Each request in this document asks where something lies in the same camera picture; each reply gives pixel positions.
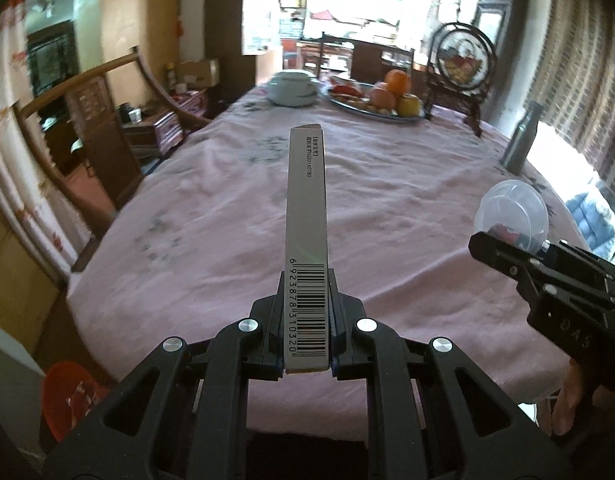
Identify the dark wooden chair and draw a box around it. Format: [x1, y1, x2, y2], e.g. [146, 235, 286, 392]
[298, 34, 355, 81]
[350, 37, 418, 83]

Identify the round ornamental screen on stand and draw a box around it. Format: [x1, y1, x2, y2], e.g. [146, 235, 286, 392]
[423, 22, 499, 136]

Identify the brown wardrobe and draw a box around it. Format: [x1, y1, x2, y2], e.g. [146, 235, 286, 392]
[204, 0, 247, 90]

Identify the metal bottle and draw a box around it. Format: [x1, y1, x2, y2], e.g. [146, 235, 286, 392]
[500, 101, 544, 176]

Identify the fruit plate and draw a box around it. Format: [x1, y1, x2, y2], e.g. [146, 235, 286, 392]
[327, 87, 428, 123]

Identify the small red packet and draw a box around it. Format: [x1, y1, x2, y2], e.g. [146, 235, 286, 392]
[330, 77, 365, 98]

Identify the brick pattern curtain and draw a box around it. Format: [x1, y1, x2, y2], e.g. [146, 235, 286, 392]
[525, 0, 615, 191]

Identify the pink floral tablecloth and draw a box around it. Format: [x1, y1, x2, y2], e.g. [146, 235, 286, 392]
[65, 80, 593, 441]

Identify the carved wooden side table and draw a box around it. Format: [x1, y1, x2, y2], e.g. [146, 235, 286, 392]
[120, 110, 188, 158]

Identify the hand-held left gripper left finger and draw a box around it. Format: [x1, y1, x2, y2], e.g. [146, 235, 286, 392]
[42, 270, 287, 480]

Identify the blue cushioned chair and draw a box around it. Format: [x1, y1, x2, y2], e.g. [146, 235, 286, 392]
[565, 190, 615, 261]

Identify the wooden armchair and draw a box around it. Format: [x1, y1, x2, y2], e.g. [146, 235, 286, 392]
[12, 45, 211, 273]

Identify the orange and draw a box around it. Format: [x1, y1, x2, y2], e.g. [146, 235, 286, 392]
[385, 69, 412, 97]

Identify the dark carved wooden cabinet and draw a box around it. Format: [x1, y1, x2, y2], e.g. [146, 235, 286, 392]
[475, 0, 531, 61]

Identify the person's right hand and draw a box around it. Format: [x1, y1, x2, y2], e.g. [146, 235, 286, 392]
[552, 360, 595, 436]

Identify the red apple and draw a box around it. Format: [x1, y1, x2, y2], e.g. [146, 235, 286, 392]
[370, 87, 399, 112]

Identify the white lidded bowl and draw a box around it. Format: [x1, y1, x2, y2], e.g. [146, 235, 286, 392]
[265, 70, 321, 108]

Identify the dark wooden display cabinet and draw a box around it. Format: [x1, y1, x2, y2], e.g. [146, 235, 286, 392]
[26, 21, 81, 98]

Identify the orange plastic basket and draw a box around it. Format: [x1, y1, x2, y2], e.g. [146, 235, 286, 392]
[42, 360, 111, 443]

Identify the large cardboard box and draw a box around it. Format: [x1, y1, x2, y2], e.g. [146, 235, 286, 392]
[0, 200, 68, 361]

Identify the small printed cardboard box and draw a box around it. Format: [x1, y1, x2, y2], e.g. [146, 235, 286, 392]
[284, 122, 333, 373]

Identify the white floral curtain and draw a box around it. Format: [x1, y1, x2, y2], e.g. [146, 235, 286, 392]
[0, 0, 96, 281]

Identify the clear plastic cup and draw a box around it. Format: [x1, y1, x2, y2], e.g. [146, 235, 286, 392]
[475, 179, 551, 256]

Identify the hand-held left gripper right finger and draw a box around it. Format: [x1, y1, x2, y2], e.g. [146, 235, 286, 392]
[329, 268, 575, 480]

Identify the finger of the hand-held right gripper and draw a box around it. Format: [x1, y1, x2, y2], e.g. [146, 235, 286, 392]
[541, 240, 615, 291]
[467, 232, 615, 311]

